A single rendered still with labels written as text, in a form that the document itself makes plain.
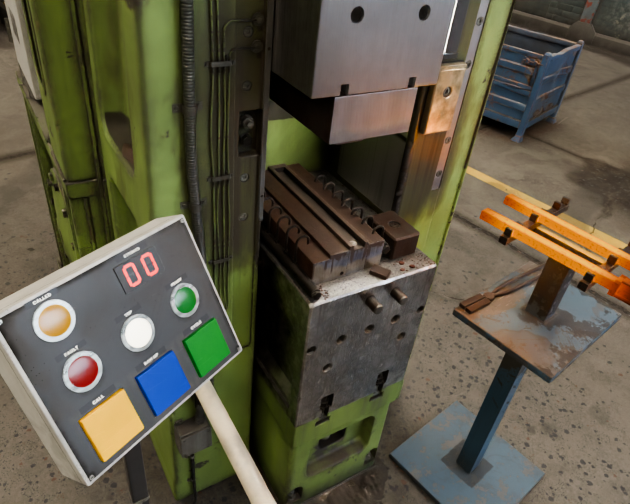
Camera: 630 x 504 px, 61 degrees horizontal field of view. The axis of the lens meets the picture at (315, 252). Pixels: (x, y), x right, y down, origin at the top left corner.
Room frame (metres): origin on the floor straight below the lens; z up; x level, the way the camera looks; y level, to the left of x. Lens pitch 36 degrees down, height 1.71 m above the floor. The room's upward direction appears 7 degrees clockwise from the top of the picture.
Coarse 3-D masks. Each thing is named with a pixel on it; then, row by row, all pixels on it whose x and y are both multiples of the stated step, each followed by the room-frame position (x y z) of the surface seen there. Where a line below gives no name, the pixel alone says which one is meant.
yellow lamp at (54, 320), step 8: (56, 304) 0.52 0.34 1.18; (48, 312) 0.51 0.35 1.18; (56, 312) 0.52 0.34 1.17; (64, 312) 0.52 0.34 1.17; (40, 320) 0.50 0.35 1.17; (48, 320) 0.50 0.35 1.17; (56, 320) 0.51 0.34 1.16; (64, 320) 0.52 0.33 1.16; (40, 328) 0.49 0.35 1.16; (48, 328) 0.50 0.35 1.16; (56, 328) 0.50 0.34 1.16; (64, 328) 0.51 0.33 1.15; (56, 336) 0.50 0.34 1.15
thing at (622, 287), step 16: (496, 224) 1.15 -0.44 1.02; (512, 224) 1.14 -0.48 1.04; (528, 240) 1.09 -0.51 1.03; (544, 240) 1.08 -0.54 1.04; (560, 256) 1.03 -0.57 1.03; (576, 256) 1.03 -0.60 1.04; (592, 272) 0.98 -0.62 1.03; (608, 272) 0.98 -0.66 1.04; (608, 288) 0.95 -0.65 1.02; (624, 288) 0.94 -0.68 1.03
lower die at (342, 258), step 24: (288, 168) 1.35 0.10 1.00; (288, 192) 1.24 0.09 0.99; (312, 192) 1.23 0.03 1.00; (264, 216) 1.15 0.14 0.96; (312, 216) 1.13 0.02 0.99; (288, 240) 1.05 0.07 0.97; (312, 240) 1.04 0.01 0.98; (336, 240) 1.04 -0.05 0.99; (384, 240) 1.07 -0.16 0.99; (312, 264) 0.95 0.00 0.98; (336, 264) 0.99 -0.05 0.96; (360, 264) 1.03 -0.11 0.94
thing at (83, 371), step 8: (80, 360) 0.50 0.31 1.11; (88, 360) 0.50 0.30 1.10; (72, 368) 0.48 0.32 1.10; (80, 368) 0.49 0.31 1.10; (88, 368) 0.49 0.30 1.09; (96, 368) 0.50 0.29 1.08; (72, 376) 0.48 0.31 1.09; (80, 376) 0.48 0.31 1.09; (88, 376) 0.49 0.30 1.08; (96, 376) 0.50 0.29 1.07; (72, 384) 0.47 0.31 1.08; (80, 384) 0.47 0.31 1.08; (88, 384) 0.48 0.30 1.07
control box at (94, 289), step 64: (128, 256) 0.64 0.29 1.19; (192, 256) 0.72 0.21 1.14; (0, 320) 0.47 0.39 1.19; (128, 320) 0.58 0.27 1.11; (192, 320) 0.65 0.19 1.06; (64, 384) 0.46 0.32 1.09; (128, 384) 0.52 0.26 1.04; (192, 384) 0.58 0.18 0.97; (64, 448) 0.41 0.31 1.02; (128, 448) 0.46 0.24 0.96
